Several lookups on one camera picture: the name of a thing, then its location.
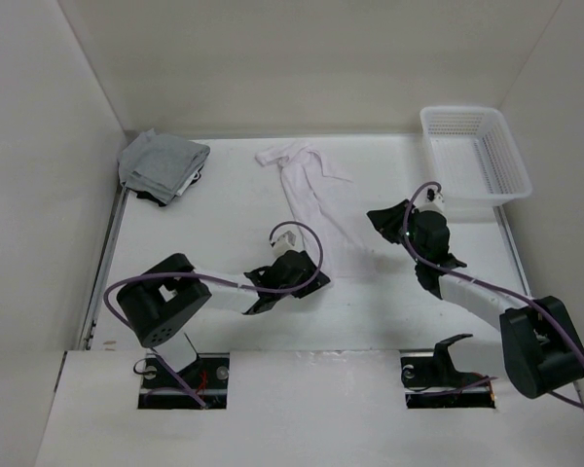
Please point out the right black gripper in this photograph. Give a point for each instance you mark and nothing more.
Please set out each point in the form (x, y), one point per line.
(386, 220)

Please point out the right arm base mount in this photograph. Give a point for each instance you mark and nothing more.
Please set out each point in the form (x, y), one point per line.
(432, 381)

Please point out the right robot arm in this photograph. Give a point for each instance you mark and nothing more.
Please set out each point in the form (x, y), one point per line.
(540, 349)

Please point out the white plastic basket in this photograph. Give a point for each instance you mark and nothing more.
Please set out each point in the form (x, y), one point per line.
(473, 155)

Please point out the folded black tank top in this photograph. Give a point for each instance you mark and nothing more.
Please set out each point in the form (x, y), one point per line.
(150, 197)

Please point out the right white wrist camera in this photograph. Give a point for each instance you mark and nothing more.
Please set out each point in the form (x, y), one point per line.
(431, 199)

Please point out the folded white tank top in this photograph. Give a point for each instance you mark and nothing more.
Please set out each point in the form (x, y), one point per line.
(192, 180)

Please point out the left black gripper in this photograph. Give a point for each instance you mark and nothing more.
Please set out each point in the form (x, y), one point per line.
(318, 282)

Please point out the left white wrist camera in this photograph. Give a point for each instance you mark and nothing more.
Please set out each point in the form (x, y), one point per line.
(283, 243)

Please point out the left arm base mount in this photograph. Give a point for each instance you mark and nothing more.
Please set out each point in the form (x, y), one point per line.
(202, 386)

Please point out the white tank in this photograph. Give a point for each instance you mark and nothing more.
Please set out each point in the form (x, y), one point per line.
(322, 196)
(192, 180)

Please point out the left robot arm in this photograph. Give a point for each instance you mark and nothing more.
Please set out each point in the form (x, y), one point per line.
(161, 301)

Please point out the folded grey tank top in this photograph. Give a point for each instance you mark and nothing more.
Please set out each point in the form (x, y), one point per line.
(160, 163)

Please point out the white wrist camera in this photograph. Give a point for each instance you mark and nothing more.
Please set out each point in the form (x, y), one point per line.
(431, 199)
(283, 243)

